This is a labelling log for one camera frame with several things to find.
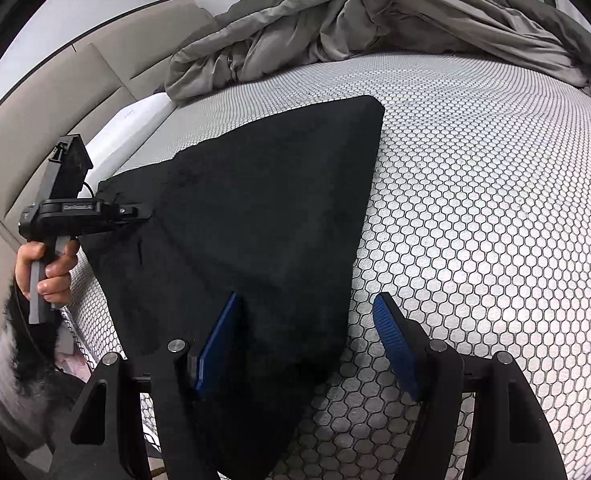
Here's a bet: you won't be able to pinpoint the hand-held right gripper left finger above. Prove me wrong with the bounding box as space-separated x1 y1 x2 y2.
50 291 246 480

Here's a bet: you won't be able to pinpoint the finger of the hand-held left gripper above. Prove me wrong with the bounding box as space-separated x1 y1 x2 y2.
108 201 153 228

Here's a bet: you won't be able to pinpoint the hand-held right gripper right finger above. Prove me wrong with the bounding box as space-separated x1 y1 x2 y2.
374 292 566 480

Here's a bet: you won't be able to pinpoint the black pants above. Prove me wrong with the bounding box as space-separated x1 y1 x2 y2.
78 94 386 480

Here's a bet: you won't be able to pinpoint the person's left forearm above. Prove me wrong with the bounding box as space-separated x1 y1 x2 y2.
0 285 93 461

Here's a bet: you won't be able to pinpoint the person's left hand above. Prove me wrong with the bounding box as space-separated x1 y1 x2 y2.
15 237 80 308

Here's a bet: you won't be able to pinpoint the white pillow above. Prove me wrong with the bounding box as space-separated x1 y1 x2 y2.
82 92 178 196

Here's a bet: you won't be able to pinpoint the beige padded headboard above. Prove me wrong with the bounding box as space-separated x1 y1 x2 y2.
0 0 216 261

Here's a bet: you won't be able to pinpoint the pink cloth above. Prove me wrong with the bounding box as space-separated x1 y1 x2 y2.
58 345 96 383

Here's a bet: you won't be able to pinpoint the bed with honeycomb cover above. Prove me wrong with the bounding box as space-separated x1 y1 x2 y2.
60 50 591 480

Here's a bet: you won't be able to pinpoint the grey duvet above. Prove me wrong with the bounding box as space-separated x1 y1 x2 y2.
165 0 591 106

